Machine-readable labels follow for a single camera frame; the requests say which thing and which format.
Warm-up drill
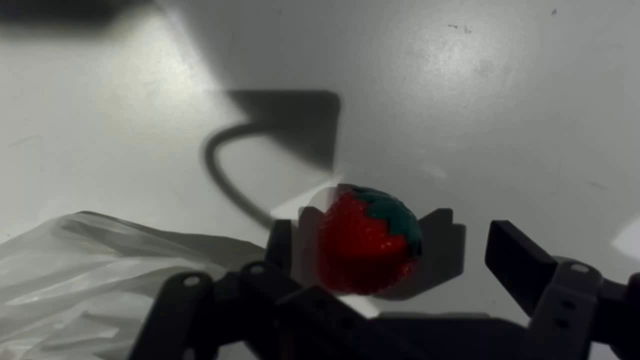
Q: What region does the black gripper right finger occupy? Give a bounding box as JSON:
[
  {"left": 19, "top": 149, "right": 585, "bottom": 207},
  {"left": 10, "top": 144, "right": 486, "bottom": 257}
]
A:
[{"left": 485, "top": 220, "right": 640, "bottom": 360}]

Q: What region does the red toy strawberry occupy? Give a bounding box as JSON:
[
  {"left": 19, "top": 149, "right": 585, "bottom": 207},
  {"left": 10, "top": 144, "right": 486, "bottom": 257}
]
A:
[{"left": 317, "top": 185, "right": 424, "bottom": 294}]

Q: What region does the white plastic bag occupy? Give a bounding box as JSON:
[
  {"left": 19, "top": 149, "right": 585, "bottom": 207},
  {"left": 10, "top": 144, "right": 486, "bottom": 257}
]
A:
[{"left": 0, "top": 212, "right": 265, "bottom": 360}]

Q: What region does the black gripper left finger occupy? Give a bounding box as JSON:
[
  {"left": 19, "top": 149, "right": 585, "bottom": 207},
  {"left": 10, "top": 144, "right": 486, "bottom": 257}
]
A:
[{"left": 127, "top": 218, "right": 417, "bottom": 360}]

